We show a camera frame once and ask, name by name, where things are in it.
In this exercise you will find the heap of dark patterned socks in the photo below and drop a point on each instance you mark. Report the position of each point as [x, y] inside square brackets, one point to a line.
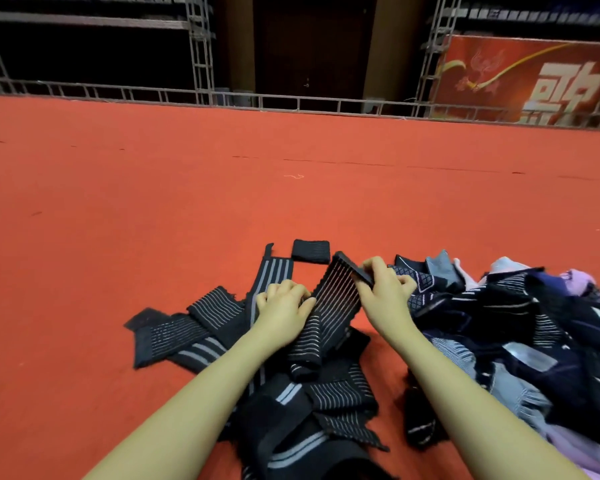
[520, 345]

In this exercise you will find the dark brown door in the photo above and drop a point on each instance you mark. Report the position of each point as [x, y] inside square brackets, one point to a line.
[310, 45]

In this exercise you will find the person's left forearm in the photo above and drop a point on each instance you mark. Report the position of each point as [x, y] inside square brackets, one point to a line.
[190, 415]

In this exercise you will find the pile of black striped bands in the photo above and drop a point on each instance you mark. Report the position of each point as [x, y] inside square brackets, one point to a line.
[310, 425]

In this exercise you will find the person's left hand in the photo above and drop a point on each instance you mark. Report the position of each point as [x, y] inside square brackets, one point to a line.
[280, 315]

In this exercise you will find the grey metal truss tower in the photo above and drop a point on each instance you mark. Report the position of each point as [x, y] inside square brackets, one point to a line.
[201, 50]
[438, 45]

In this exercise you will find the person's right forearm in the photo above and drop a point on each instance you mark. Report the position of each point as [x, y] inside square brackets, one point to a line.
[480, 415]

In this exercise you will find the red banner with white print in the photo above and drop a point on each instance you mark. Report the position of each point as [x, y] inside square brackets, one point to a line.
[480, 80]

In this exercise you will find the person's right hand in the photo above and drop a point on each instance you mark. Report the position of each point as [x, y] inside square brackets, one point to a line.
[388, 300]

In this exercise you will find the grey metal beam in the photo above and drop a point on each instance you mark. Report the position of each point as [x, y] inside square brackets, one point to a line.
[80, 20]

